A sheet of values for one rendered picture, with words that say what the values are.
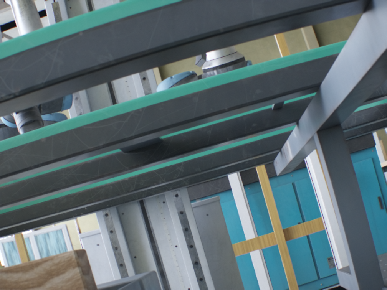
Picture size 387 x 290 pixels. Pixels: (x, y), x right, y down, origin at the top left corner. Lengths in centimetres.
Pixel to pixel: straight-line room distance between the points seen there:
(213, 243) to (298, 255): 255
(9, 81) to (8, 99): 1
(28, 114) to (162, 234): 85
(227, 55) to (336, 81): 171
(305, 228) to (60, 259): 321
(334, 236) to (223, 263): 107
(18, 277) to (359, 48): 38
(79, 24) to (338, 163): 46
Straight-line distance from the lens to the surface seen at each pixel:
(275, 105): 91
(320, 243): 515
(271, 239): 379
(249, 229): 488
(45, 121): 237
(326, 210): 359
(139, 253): 253
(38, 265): 65
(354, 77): 54
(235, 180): 496
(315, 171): 362
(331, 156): 81
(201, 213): 263
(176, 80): 234
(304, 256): 514
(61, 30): 43
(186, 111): 69
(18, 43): 43
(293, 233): 379
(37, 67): 42
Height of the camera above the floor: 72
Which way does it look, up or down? 7 degrees up
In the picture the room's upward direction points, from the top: 16 degrees counter-clockwise
